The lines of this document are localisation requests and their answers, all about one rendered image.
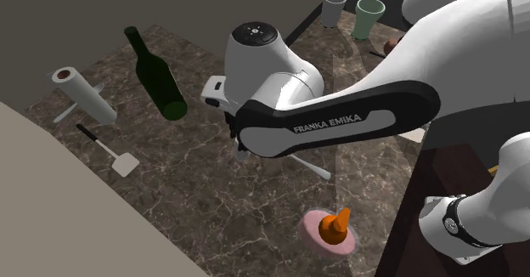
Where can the orange squeeze bottle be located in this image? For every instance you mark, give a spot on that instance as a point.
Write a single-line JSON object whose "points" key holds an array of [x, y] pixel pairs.
{"points": [[331, 228]]}

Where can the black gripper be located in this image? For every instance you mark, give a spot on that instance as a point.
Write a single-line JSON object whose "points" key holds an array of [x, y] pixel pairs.
{"points": [[230, 123]]}

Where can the white paper towel roll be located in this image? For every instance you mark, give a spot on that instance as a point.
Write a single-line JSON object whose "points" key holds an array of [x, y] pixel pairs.
{"points": [[85, 93]]}

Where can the pink round plate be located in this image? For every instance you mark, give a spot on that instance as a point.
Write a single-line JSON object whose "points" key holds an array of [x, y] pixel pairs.
{"points": [[310, 231]]}

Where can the grey cup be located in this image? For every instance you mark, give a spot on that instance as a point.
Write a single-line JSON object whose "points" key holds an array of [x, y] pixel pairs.
{"points": [[332, 9]]}

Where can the grey paper roll holder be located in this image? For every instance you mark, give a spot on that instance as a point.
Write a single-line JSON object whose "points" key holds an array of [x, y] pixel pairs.
{"points": [[64, 113]]}

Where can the dark brown robot stand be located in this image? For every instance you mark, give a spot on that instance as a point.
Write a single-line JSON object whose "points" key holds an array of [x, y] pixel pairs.
{"points": [[439, 176]]}

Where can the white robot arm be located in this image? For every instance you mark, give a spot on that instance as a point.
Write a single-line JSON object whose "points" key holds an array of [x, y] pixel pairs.
{"points": [[447, 56]]}

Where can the pale green cup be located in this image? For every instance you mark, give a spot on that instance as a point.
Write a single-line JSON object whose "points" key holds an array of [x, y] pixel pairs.
{"points": [[366, 19]]}

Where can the white spoon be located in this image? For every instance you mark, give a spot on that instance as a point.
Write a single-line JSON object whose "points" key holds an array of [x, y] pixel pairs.
{"points": [[314, 170]]}

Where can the dark green glass bottle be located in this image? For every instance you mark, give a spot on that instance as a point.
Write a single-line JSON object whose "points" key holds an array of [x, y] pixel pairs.
{"points": [[156, 79]]}

